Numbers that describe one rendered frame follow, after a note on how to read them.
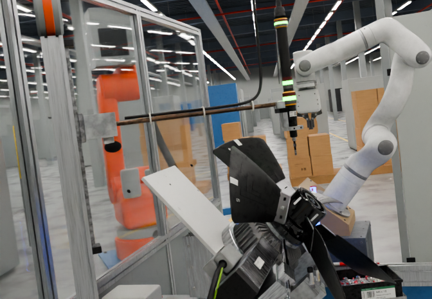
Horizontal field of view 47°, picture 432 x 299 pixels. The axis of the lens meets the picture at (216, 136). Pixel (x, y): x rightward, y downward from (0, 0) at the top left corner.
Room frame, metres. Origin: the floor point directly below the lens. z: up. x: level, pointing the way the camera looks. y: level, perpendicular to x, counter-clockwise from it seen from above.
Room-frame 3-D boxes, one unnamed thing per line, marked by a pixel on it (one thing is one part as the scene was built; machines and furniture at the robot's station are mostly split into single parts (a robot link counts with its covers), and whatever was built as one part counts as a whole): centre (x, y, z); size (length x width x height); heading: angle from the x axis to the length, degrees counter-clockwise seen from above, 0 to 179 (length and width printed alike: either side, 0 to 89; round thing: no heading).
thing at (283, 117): (1.64, -0.25, 1.49); 0.09 x 0.07 x 0.10; 107
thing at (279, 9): (1.64, -0.26, 1.65); 0.04 x 0.04 x 0.46
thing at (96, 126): (1.46, 0.34, 1.54); 0.10 x 0.07 x 0.08; 107
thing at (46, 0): (1.43, 0.43, 1.88); 0.17 x 0.15 x 0.16; 162
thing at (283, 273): (1.32, -0.14, 1.08); 0.07 x 0.04 x 0.06; 173
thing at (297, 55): (2.12, -0.41, 1.68); 0.09 x 0.08 x 0.13; 170
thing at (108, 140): (1.47, 0.31, 1.48); 0.05 x 0.04 x 0.05; 107
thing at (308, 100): (2.13, -0.41, 1.54); 0.10 x 0.07 x 0.11; 72
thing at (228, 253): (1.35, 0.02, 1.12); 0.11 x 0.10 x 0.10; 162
